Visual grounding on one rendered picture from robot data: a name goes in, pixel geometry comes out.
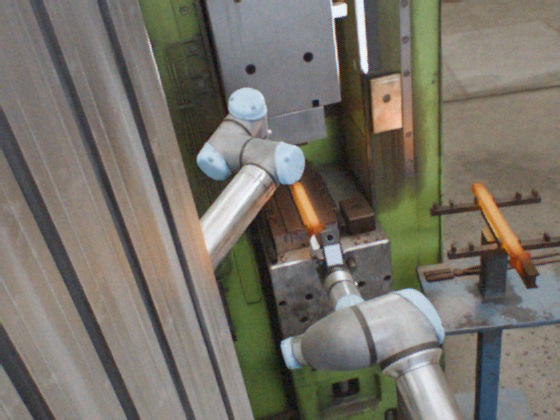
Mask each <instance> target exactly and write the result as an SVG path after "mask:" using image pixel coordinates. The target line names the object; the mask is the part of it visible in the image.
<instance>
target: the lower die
mask: <svg viewBox="0 0 560 420"><path fill-rule="evenodd" d="M310 169H312V168H311V166H310V164H309V162H308V160H307V158H305V159H304V170H303V172H302V175H301V177H300V182H301V184H302V187H303V189H304V191H305V193H306V194H307V196H308V198H309V201H310V203H311V205H312V208H313V210H314V212H315V215H316V217H317V218H318V220H319V222H320V224H321V225H322V224H324V227H325V230H332V229H334V230H336V231H337V235H338V240H339V234H338V227H337V219H336V216H335V214H334V212H333V210H331V211H330V213H329V215H327V212H328V210H329V209H330V208H331V206H330V205H329V203H327V204H326V206H325V207H324V203H325V202H326V201H327V199H326V197H325V195H324V197H323V200H320V198H321V196H322V195H323V194H324V192H323V190H322V189H321V190H320V191H319V194H317V190H318V189H319V188H320V187H321V186H320V184H319V182H317V183H316V186H313V185H314V182H316V181H317V179H316V177H315V176H314V177H313V178H312V180H311V177H312V175H313V174H314V173H313V171H312V170H311V171H310V174H308V170H310ZM269 198H270V200H269V201H268V200H267V201H268V202H270V203H271V204H272V208H271V209H273V210H274V212H275V215H273V213H272V211H270V210H267V211H265V212H264V215H265V218H267V217H269V216H274V217H276V221H277V222H275V219H274V218H268V219H267V223H268V227H269V230H270V232H271V236H272V239H273V241H274V244H275V248H276V253H286V252H289V251H293V250H298V249H301V248H305V247H307V246H308V247H309V245H310V241H311V237H310V232H309V228H308V225H307V222H306V220H305V218H304V216H303V213H302V211H301V209H300V205H299V202H298V200H297V197H296V195H295V194H294V191H293V189H292V186H291V184H282V183H280V184H279V185H278V186H277V188H276V190H275V192H274V193H273V194H272V195H271V196H270V197H269ZM302 244H305V246H303V247H302V246H301V245H302Z"/></svg>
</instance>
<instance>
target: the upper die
mask: <svg viewBox="0 0 560 420"><path fill-rule="evenodd" d="M267 125H268V130H270V131H271V134H268V135H269V140H270V141H275V142H284V143H285V144H288V145H297V144H300V143H305V142H309V141H313V140H317V139H322V138H325V137H327V134H326V127H325V111H324V106H320V107H319V105H318V104H317V102H316V101H315V100H313V108H312V109H303V110H299V111H295V112H290V113H287V114H282V115H277V116H274V117H269V118H267Z"/></svg>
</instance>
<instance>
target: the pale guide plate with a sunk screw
mask: <svg viewBox="0 0 560 420"><path fill-rule="evenodd" d="M369 89H370V101H371V114H372V127H373V133H379V132H386V131H389V130H394V129H398V128H401V127H402V93H401V75H400V74H399V73H394V74H391V75H386V76H382V77H377V78H373V79H369Z"/></svg>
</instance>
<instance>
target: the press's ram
mask: <svg viewBox="0 0 560 420"><path fill-rule="evenodd" d="M201 1H202V4H203V9H204V14H205V17H206V22H207V26H208V30H209V34H210V39H211V44H212V47H213V56H214V60H215V64H216V69H217V72H218V76H219V80H220V83H221V86H222V89H223V93H224V96H225V99H226V102H227V109H228V101H229V98H230V97H231V95H232V94H233V93H234V92H236V91H237V90H239V89H242V88H252V89H255V90H257V91H258V92H260V93H261V94H262V96H263V97H264V104H265V107H266V110H267V111H266V117H267V118H269V117H274V116H277V115H282V114H287V113H290V112H295V111H299V110H303V109H312V108H313V100H315V101H316V102H317V104H318V105H319V107H320V106H324V105H328V104H332V103H337V102H340V101H341V98H340V89H339V80H338V76H339V70H338V61H337V52H336V43H335V34H334V25H333V17H337V16H341V15H346V14H347V12H346V4H345V3H344V2H343V1H338V2H334V3H331V0H201Z"/></svg>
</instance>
